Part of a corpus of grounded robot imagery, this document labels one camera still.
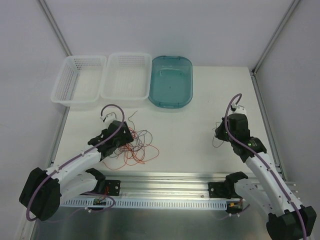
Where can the teal transparent plastic bin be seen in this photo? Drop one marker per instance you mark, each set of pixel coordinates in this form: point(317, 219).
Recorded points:
point(171, 83)

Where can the left white perforated basket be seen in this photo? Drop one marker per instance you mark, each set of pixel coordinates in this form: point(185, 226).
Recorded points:
point(78, 83)

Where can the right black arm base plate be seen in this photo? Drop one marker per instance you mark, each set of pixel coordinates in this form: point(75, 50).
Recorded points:
point(216, 188)

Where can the aluminium mounting rail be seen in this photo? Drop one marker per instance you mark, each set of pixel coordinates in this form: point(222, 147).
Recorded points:
point(164, 185)

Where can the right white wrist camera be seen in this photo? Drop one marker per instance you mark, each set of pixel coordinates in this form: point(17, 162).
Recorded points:
point(238, 109)

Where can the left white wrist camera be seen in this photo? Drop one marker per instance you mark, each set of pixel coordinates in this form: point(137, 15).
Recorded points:
point(109, 118)

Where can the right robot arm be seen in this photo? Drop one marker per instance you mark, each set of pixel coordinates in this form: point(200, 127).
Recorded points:
point(286, 216)

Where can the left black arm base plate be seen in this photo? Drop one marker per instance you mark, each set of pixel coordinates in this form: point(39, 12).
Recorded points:
point(112, 188)

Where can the white slotted cable duct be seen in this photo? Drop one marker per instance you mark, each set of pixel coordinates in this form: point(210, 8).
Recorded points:
point(123, 203)

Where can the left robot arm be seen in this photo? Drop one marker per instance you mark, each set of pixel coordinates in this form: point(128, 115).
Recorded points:
point(45, 190)

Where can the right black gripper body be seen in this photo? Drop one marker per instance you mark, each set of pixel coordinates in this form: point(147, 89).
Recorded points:
point(222, 131)

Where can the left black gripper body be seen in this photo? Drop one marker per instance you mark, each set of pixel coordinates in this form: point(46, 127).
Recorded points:
point(124, 135)

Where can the white perforated basket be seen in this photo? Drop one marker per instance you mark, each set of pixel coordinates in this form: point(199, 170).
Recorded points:
point(78, 83)
point(126, 79)

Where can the right white perforated basket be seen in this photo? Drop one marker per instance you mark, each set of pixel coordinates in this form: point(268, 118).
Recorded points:
point(126, 79)

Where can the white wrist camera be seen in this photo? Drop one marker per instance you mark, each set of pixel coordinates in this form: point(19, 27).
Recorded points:
point(109, 118)
point(238, 109)

